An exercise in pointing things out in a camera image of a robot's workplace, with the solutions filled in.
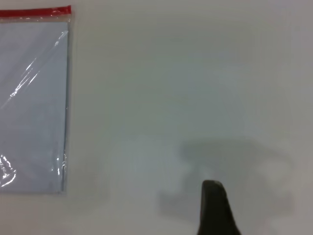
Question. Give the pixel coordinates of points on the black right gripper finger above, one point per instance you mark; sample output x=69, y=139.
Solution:
x=215, y=210

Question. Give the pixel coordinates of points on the clear plastic zipper bag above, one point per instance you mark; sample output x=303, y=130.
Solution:
x=69, y=22

